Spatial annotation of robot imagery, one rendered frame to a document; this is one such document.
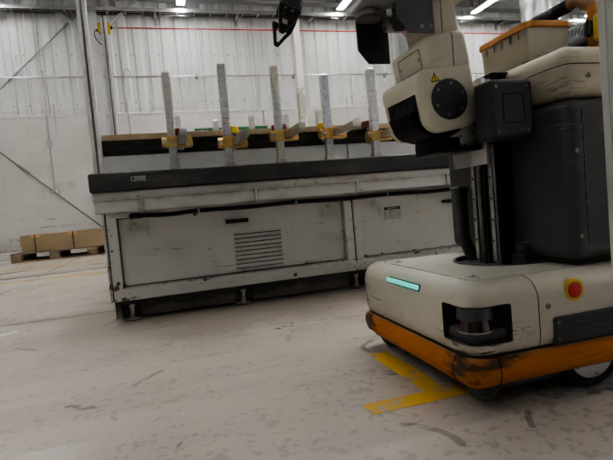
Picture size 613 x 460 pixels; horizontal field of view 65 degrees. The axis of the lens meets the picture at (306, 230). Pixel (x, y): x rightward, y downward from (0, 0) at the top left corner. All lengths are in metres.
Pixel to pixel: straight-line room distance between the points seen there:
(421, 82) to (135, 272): 1.73
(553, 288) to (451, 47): 0.64
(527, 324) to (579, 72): 0.61
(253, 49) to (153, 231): 7.89
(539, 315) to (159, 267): 1.83
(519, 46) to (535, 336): 0.79
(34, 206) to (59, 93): 2.04
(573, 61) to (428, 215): 1.72
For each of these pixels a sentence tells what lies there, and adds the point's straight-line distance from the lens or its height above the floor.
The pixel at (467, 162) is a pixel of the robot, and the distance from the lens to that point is 1.48.
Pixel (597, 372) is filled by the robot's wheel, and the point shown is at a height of 0.03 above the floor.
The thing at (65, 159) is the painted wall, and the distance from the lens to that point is 9.63.
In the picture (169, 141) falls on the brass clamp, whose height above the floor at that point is 0.83.
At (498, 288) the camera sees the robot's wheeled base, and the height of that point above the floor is 0.27.
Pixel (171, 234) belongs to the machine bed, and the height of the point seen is 0.40.
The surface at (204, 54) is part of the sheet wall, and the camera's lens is 9.95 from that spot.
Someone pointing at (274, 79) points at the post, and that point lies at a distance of 2.41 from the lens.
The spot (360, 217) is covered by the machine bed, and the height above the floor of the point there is 0.39.
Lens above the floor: 0.49
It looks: 3 degrees down
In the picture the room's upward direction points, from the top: 5 degrees counter-clockwise
